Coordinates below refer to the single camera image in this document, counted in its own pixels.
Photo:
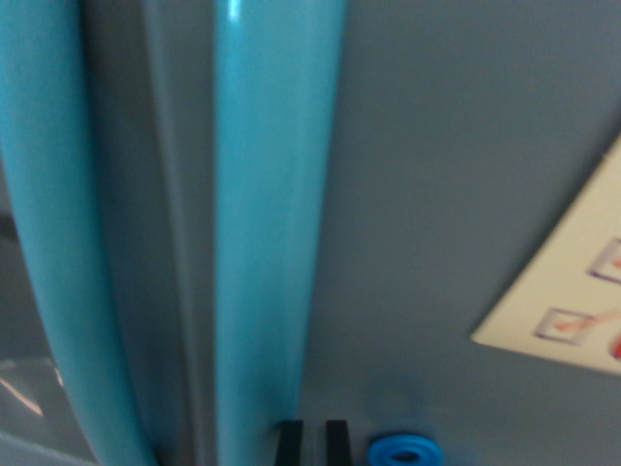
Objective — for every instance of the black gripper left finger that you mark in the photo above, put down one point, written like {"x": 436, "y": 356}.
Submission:
{"x": 291, "y": 444}

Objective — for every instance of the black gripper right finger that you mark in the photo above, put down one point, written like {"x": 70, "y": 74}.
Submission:
{"x": 338, "y": 444}

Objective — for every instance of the grey toy refrigerator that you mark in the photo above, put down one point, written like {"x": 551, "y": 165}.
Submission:
{"x": 427, "y": 170}

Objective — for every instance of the gray toy fridge door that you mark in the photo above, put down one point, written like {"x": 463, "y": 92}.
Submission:
{"x": 114, "y": 145}

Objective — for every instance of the blue plastic clip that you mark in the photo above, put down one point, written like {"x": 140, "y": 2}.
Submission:
{"x": 383, "y": 451}

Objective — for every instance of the cream grocery checklist card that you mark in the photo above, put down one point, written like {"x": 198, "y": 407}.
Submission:
{"x": 572, "y": 272}

